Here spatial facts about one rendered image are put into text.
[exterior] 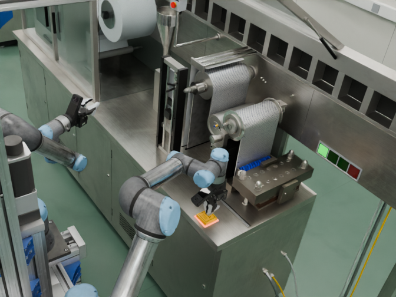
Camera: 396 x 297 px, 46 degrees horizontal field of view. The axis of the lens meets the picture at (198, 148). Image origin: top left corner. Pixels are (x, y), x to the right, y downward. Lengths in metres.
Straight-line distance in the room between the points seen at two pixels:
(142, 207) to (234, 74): 1.01
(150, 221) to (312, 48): 1.12
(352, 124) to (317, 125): 0.19
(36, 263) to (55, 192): 1.89
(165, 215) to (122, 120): 1.34
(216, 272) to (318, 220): 1.59
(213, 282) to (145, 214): 0.86
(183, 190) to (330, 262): 1.46
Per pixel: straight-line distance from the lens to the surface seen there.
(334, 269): 3.40
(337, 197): 3.96
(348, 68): 2.10
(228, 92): 2.33
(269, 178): 2.27
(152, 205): 1.55
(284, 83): 2.35
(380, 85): 2.03
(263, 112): 2.23
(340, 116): 2.17
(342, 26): 5.02
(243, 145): 2.21
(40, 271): 1.85
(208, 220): 2.16
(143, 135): 2.67
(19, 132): 1.80
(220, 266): 2.22
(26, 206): 1.64
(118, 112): 2.86
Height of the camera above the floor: 2.45
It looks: 36 degrees down
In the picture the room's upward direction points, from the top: 7 degrees clockwise
